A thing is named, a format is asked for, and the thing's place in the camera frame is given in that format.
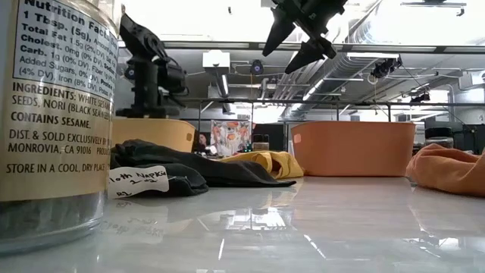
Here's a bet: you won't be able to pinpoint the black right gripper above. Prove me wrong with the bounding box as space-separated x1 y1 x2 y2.
261 0 349 75

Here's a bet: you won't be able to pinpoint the large cream-labelled spice jar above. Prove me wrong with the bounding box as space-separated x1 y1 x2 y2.
0 0 123 254

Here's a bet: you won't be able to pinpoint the black-lidded tan spice jar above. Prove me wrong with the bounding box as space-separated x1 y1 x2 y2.
252 133 271 152

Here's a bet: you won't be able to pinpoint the yellow plastic bin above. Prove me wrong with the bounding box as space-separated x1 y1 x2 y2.
111 117 197 154

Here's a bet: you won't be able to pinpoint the silver ventilation ducts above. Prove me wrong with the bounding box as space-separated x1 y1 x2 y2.
272 49 380 119

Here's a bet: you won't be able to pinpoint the white ceiling box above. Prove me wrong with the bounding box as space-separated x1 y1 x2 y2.
202 49 231 75

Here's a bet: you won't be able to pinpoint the person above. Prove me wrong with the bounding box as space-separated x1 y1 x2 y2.
196 132 210 153

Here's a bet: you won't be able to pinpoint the long overhead beam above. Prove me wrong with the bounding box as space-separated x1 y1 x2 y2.
151 40 485 54

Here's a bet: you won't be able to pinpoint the white handwritten napkin label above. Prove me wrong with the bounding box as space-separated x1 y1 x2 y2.
107 165 171 200

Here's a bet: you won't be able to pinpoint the black background screen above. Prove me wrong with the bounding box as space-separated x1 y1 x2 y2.
251 123 286 152

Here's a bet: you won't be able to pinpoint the floral patterned panel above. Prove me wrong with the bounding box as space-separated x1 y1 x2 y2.
210 119 252 158

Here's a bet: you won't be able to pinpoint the black cloth napkin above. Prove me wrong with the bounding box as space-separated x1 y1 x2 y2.
109 138 297 198

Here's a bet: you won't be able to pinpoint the yellow cloth napkin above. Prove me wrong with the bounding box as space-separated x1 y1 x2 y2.
219 149 305 180

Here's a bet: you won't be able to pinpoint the orange plastic bin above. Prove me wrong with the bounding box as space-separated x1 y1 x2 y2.
290 120 417 178

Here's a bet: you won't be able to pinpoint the black-lidded olive spice jar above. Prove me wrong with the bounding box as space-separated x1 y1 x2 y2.
424 127 455 149

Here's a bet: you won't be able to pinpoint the orange cloth napkin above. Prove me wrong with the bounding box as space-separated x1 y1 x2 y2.
405 143 485 198

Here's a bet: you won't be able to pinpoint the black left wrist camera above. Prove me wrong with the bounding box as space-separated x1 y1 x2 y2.
158 60 189 98

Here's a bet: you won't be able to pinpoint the round blue ceiling camera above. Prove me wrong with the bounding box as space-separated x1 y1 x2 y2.
249 59 265 76

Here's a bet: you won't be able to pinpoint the black horizontal rail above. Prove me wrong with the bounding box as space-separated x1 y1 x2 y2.
172 98 485 122

